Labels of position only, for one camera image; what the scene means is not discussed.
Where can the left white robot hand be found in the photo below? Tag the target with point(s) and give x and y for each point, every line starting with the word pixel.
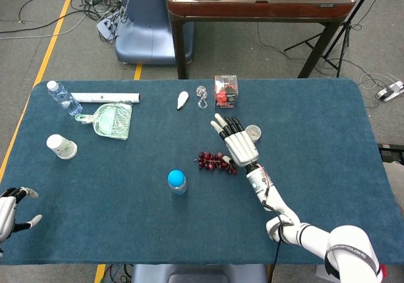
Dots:
pixel 7 213

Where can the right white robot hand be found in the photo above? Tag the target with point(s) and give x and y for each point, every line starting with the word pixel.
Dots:
pixel 241 147

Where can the bunch of red grapes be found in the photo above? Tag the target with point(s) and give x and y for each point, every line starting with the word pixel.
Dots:
pixel 211 161

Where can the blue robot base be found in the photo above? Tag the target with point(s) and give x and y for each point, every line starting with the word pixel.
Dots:
pixel 142 36

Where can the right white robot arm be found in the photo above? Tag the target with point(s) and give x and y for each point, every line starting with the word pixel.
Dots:
pixel 315 235

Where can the round white lidded container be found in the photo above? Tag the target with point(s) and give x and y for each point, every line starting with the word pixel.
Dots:
pixel 255 132

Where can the clear coffee capsule box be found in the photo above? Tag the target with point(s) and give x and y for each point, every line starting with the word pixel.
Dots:
pixel 225 95

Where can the clear glass figurine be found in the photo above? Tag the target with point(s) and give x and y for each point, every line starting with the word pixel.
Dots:
pixel 202 98

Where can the brown white computer mouse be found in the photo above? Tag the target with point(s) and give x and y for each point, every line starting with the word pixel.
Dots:
pixel 182 99

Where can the small clear blue-label bottle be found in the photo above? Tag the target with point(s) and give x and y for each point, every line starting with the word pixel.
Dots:
pixel 178 190

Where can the white paper cup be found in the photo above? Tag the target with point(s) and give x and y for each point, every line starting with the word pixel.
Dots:
pixel 60 145

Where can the blue table cloth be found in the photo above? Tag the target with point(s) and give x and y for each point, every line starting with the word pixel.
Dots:
pixel 126 216

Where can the clear plastic water bottle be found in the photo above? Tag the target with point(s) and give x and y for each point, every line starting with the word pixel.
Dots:
pixel 64 98

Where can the green dustpan in bag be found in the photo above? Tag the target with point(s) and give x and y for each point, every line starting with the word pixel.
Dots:
pixel 110 122

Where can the grey robot torso base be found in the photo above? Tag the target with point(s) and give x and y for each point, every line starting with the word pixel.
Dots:
pixel 189 273

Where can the brown mahjong table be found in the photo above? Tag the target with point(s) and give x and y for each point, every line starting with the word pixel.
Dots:
pixel 252 9

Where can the white paper roll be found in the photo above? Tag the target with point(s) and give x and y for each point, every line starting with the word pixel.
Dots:
pixel 104 97

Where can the white power strip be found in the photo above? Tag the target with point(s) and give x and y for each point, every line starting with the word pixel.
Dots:
pixel 388 92
pixel 105 25

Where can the black tripod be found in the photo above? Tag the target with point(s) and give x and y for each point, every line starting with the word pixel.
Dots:
pixel 347 24

